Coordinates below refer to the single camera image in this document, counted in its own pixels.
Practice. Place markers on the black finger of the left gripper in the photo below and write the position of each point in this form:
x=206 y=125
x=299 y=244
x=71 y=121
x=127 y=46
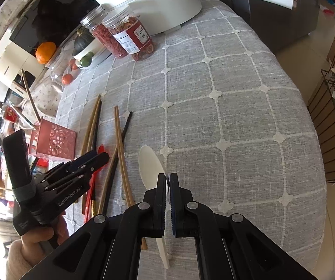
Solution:
x=83 y=163

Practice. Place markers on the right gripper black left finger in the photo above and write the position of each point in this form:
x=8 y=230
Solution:
x=108 y=247

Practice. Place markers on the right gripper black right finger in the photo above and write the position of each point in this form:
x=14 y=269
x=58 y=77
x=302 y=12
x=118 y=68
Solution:
x=228 y=247

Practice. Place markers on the pink perforated utensil basket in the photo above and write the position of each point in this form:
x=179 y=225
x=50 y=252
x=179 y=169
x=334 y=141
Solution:
x=52 y=142

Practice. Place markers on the wooden chopstick pair member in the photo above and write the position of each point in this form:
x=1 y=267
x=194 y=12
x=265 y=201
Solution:
x=88 y=133

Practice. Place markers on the red plastic spoon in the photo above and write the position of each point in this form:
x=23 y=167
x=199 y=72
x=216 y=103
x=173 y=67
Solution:
x=88 y=204

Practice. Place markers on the black chopstick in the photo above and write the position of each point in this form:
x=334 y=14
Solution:
x=109 y=179

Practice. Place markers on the white plastic spoon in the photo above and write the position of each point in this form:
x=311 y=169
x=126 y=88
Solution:
x=150 y=168

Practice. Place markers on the left hand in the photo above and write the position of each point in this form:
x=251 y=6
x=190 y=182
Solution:
x=31 y=249

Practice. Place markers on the cherry print cloth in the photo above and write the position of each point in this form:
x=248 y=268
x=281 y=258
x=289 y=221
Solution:
x=46 y=99

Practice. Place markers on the white air fryer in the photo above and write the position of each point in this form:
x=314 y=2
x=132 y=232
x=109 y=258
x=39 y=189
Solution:
x=12 y=61

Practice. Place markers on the white bowl stack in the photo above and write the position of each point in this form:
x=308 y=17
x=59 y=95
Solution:
x=95 y=48

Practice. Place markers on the orange fruit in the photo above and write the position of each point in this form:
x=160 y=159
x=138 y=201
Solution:
x=45 y=51

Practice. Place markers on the grey checked tablecloth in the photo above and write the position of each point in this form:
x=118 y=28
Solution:
x=216 y=107

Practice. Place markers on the dark green squash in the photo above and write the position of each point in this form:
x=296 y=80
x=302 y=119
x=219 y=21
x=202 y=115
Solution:
x=83 y=39

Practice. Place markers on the jar with red label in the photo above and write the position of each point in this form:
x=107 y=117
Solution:
x=130 y=33

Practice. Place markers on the jar of red goji berries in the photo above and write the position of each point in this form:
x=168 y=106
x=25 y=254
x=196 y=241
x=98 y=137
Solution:
x=93 y=22

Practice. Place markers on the black microwave oven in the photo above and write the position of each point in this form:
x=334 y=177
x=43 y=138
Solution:
x=49 y=21

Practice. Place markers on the dark grey refrigerator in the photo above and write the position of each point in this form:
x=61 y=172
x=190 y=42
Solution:
x=276 y=26

